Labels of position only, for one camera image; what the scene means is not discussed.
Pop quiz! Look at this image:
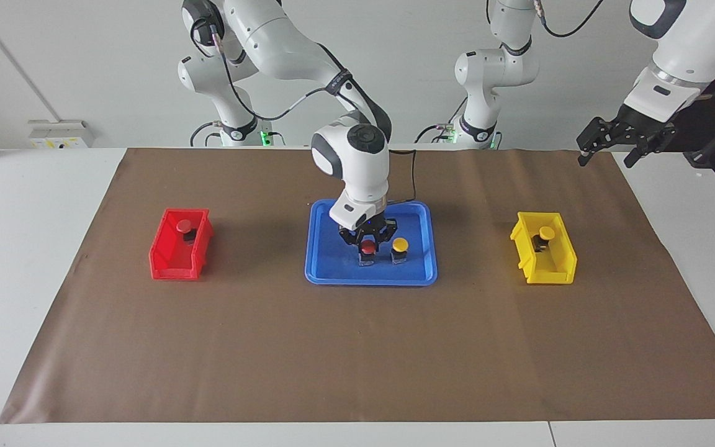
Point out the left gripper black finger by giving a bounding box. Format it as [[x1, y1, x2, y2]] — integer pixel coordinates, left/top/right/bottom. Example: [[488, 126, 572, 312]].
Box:
[[623, 140, 665, 168], [577, 118, 609, 167]]

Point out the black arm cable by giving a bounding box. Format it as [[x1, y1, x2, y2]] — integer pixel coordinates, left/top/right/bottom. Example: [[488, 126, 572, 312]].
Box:
[[534, 0, 606, 38], [209, 28, 418, 204]]

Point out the yellow plastic storage bin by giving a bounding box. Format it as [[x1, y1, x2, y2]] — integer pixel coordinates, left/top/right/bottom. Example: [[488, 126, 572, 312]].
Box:
[[510, 212, 578, 285]]

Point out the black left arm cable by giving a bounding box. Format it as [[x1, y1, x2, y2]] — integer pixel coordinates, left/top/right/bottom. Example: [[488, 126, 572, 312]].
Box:
[[534, 0, 606, 38]]

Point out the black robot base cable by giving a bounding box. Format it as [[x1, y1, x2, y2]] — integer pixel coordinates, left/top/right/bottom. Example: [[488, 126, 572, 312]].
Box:
[[190, 121, 222, 148], [415, 99, 467, 145]]

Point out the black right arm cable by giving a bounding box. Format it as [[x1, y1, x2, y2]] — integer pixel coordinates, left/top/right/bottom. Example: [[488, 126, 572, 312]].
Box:
[[209, 28, 418, 204]]

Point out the blue plastic tray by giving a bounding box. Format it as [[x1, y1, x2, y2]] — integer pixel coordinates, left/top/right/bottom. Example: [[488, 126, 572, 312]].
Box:
[[305, 199, 439, 286]]

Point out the brown paper table mat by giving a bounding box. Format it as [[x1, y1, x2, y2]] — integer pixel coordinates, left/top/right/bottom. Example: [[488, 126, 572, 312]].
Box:
[[0, 148, 715, 425]]

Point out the red plastic storage bin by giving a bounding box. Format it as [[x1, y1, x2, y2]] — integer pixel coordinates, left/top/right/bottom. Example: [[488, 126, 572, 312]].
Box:
[[148, 208, 215, 281]]

